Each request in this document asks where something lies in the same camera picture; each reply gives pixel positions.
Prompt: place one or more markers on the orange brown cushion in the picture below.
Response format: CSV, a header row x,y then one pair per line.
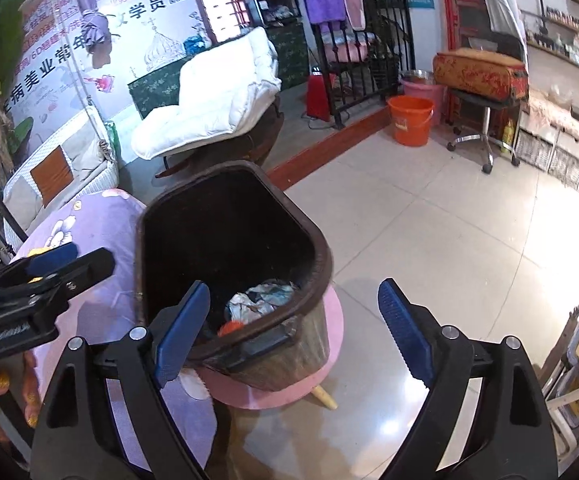
x,y
52,175

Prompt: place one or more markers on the white wicker swing sofa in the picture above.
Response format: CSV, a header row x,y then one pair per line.
x,y
77,160

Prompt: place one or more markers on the white padded rocking chair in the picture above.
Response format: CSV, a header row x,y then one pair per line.
x,y
228,108

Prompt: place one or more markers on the dark brown trash bin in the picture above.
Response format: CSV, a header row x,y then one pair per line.
x,y
230,228

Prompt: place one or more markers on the pink round stool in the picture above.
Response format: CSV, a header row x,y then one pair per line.
x,y
291,372

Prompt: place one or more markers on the purple floral bed sheet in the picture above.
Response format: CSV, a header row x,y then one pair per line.
x,y
107,311

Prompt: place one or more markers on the black metal railing rack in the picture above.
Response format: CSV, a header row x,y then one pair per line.
x,y
361,66

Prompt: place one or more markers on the pink towel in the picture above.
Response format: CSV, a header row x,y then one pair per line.
x,y
352,0

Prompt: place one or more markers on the green patterned cabinet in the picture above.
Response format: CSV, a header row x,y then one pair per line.
x,y
161,87

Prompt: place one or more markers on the red ladder shelf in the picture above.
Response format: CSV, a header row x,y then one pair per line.
x,y
466,19

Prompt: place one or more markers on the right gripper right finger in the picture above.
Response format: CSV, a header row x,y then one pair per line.
x,y
510,436

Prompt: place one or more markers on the chrome swivel stool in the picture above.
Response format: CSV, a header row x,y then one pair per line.
x,y
482,133

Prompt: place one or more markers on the pink plastic basin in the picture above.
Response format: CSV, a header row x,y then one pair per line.
x,y
422,84

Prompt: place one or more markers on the red patterned suitcase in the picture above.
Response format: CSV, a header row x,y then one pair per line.
x,y
492,75

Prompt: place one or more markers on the hand with yellow nails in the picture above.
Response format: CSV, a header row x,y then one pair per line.
x,y
30,392

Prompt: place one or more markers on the purple tied curtain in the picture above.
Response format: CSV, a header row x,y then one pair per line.
x,y
95,31

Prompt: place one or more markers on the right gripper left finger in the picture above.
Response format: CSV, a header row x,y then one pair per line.
x,y
77,436

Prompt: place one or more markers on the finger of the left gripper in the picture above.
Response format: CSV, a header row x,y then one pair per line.
x,y
51,260
86,271

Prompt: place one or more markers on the orange plastic bucket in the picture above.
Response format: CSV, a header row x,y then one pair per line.
x,y
411,119

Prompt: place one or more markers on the red electric heater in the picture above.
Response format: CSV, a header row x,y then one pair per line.
x,y
319,90

